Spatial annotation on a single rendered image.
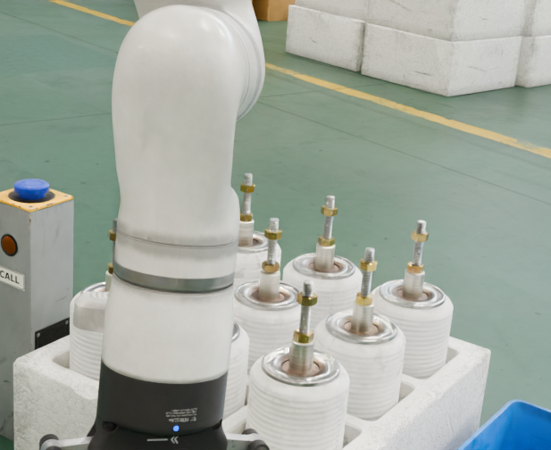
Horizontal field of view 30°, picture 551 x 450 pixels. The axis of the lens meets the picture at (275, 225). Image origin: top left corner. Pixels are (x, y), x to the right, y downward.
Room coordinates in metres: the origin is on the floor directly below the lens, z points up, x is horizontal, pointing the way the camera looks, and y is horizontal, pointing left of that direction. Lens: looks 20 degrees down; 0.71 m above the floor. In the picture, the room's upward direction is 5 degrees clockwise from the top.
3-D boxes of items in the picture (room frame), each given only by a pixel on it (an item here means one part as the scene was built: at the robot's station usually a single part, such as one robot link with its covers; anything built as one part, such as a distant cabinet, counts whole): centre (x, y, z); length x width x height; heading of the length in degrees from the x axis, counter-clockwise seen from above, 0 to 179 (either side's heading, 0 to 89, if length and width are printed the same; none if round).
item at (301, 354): (0.88, -0.04, 0.26); 0.02 x 0.02 x 0.03
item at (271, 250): (1.05, 0.00, 0.30); 0.01 x 0.01 x 0.08
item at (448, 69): (3.65, -0.54, 0.09); 0.39 x 0.39 x 0.18; 45
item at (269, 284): (1.05, 0.00, 0.26); 0.02 x 0.02 x 0.03
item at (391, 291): (1.08, -0.16, 0.25); 0.08 x 0.08 x 0.01
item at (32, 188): (1.14, 0.29, 0.32); 0.04 x 0.04 x 0.02
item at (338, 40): (3.97, -0.26, 0.09); 0.39 x 0.39 x 0.18; 42
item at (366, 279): (0.98, -0.10, 0.30); 0.01 x 0.01 x 0.08
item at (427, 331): (1.08, -0.16, 0.16); 0.10 x 0.10 x 0.18
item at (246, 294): (1.05, 0.00, 0.25); 0.08 x 0.08 x 0.01
